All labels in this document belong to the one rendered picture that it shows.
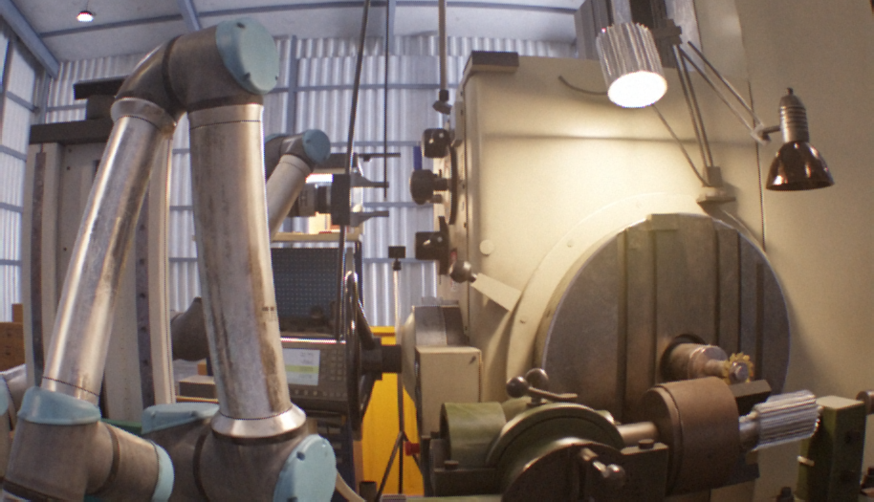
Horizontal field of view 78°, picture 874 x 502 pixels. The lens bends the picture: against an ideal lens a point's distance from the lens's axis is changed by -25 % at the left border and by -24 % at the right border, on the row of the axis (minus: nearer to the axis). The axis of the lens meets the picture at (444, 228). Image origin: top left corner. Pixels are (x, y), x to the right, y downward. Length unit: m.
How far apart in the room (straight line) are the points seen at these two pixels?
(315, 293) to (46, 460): 2.84
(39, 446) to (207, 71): 0.54
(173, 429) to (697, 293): 0.95
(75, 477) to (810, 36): 1.73
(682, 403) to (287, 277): 2.68
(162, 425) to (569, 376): 0.70
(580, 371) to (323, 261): 2.33
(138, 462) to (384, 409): 3.43
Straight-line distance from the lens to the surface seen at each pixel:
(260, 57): 0.93
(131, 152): 0.95
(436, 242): 1.38
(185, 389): 3.15
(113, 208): 0.92
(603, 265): 1.22
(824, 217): 1.64
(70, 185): 1.40
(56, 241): 1.38
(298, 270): 3.42
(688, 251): 1.28
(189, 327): 1.53
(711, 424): 0.99
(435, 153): 1.65
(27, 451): 0.69
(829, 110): 1.72
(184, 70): 0.95
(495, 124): 1.32
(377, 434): 4.15
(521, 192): 1.30
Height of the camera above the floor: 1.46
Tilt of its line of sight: 5 degrees up
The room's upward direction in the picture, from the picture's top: 1 degrees counter-clockwise
